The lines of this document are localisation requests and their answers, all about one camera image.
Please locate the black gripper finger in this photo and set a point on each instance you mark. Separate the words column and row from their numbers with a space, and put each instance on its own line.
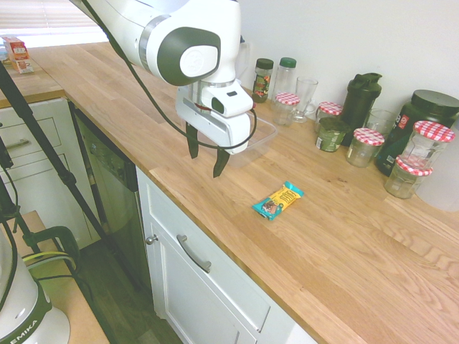
column 192, row 141
column 220, row 163

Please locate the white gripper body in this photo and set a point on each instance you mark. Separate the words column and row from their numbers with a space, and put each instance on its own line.
column 215, row 130

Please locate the teal yellow protein bar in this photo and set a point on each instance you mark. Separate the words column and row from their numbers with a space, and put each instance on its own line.
column 278, row 200

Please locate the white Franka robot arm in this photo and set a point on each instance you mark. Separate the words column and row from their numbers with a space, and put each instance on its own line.
column 201, row 53

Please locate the clear plastic food container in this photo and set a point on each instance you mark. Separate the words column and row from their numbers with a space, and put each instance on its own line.
column 261, row 136

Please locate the large dark protein tub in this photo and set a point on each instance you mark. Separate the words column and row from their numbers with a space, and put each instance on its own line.
column 426, row 107

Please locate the spice jar with dark lid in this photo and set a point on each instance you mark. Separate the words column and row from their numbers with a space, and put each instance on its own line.
column 262, row 82

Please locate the glass jar red checked lid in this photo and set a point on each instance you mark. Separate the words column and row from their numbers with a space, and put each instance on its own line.
column 405, row 182
column 426, row 143
column 328, row 114
column 285, row 107
column 365, row 147

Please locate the clear bottle with green lid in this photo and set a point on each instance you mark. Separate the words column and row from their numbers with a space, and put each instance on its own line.
column 285, row 77

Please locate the dark dishwasher front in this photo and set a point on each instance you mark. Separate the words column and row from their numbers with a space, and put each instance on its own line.
column 107, row 172

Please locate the tall clear glass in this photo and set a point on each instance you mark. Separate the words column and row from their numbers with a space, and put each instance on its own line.
column 306, row 93

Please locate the silver cabinet knob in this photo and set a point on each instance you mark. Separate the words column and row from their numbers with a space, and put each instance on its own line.
column 152, row 239

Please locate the jar with green contents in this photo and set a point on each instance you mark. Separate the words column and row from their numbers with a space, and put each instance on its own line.
column 331, row 136

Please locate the white kitchen cabinet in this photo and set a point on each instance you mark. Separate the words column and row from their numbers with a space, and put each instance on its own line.
column 201, row 297

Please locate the black shaker bottle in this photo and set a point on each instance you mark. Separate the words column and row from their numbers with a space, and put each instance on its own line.
column 360, row 104

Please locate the white drawer cabinet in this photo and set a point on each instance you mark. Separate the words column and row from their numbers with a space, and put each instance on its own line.
column 46, row 179

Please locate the dark green clamp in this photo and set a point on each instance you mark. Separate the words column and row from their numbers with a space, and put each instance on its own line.
column 61, row 236

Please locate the clear glass tumbler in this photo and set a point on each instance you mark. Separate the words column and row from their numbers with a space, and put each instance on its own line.
column 380, row 120

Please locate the orange white carton box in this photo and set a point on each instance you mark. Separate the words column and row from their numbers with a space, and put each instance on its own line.
column 24, row 66
column 15, row 48

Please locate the white window blinds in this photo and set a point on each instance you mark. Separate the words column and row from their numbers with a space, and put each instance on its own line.
column 36, row 18

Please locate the wooden robot mounting board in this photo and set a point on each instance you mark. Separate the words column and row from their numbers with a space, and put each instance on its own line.
column 82, row 315

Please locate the black camera tripod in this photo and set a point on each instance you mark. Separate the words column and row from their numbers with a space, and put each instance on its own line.
column 36, row 125

